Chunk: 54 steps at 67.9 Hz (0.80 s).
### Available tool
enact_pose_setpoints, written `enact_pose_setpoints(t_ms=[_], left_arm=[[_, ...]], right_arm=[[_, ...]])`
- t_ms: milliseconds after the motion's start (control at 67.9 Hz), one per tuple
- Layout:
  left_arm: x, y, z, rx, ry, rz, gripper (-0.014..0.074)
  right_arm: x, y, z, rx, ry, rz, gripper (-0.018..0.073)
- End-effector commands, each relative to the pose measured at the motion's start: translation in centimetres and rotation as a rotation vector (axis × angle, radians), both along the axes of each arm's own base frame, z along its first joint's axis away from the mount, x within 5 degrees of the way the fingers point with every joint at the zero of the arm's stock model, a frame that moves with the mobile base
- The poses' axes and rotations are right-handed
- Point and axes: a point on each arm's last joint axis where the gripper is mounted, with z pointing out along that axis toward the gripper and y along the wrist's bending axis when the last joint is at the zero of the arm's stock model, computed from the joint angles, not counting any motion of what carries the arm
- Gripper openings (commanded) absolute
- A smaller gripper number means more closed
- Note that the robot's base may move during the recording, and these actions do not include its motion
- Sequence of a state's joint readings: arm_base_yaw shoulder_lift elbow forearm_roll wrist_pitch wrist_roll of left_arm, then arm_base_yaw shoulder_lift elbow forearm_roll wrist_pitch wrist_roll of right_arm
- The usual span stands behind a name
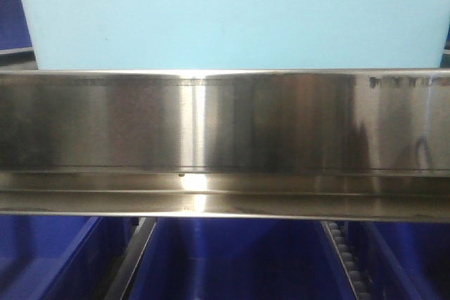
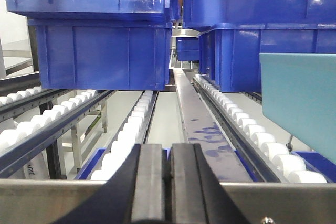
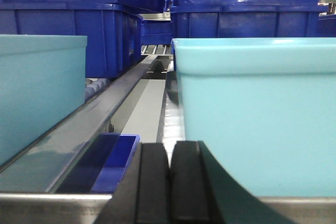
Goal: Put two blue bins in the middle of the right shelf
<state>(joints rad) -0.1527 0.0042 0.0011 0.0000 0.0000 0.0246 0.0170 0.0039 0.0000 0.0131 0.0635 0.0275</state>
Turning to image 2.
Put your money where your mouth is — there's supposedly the white roller track centre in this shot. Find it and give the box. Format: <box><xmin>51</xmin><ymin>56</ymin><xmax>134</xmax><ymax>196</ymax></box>
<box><xmin>89</xmin><ymin>90</ymin><xmax>158</xmax><ymax>181</ymax></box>

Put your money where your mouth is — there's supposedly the distant blue bin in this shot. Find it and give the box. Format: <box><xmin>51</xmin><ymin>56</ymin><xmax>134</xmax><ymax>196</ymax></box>
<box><xmin>176</xmin><ymin>37</ymin><xmax>200</xmax><ymax>61</ymax></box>

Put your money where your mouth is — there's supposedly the steel lane divider strip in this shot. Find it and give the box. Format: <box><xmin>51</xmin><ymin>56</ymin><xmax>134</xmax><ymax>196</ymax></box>
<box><xmin>173</xmin><ymin>69</ymin><xmax>252</xmax><ymax>182</ymax></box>

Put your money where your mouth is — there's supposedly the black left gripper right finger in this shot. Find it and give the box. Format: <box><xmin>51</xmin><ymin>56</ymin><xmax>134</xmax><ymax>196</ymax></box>
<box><xmin>170</xmin><ymin>144</ymin><xmax>249</xmax><ymax>223</ymax></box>

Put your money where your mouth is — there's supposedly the steel table in background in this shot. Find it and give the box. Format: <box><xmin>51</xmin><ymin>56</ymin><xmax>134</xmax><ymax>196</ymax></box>
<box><xmin>57</xmin><ymin>101</ymin><xmax>107</xmax><ymax>175</ymax></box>

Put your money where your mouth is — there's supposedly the white roller track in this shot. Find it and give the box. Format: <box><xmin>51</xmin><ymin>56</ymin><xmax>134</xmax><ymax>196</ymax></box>
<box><xmin>89</xmin><ymin>90</ymin><xmax>158</xmax><ymax>181</ymax></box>
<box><xmin>0</xmin><ymin>85</ymin><xmax>69</xmax><ymax>122</ymax></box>
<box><xmin>194</xmin><ymin>74</ymin><xmax>332</xmax><ymax>184</ymax></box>
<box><xmin>1</xmin><ymin>90</ymin><xmax>115</xmax><ymax>178</ymax></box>

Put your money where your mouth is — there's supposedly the steel shelf front rail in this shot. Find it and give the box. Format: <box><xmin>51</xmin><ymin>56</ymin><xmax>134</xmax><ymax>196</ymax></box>
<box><xmin>1</xmin><ymin>179</ymin><xmax>335</xmax><ymax>223</ymax></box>

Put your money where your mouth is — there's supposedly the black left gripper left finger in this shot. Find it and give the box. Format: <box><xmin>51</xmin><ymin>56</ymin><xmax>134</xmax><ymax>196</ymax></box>
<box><xmin>54</xmin><ymin>144</ymin><xmax>163</xmax><ymax>223</ymax></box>

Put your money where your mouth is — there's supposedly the blue bin below shelf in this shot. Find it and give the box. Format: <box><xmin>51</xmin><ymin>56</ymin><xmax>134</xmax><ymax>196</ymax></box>
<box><xmin>74</xmin><ymin>148</ymin><xmax>335</xmax><ymax>183</ymax></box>

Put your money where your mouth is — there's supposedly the white roller track right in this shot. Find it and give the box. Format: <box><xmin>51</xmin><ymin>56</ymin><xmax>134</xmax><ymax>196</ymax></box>
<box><xmin>194</xmin><ymin>74</ymin><xmax>332</xmax><ymax>184</ymax></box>

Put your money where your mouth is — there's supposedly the lower left blue bin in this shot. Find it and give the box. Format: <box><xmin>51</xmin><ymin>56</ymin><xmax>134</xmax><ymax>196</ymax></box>
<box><xmin>28</xmin><ymin>19</ymin><xmax>172</xmax><ymax>90</ymax></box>

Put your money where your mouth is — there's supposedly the white roller track far left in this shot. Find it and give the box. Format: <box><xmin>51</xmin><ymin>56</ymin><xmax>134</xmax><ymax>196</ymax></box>
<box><xmin>0</xmin><ymin>85</ymin><xmax>69</xmax><ymax>122</ymax></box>

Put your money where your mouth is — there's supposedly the lower right blue bin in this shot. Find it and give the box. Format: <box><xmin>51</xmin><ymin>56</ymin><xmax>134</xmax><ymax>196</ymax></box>
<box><xmin>198</xmin><ymin>23</ymin><xmax>335</xmax><ymax>92</ymax></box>

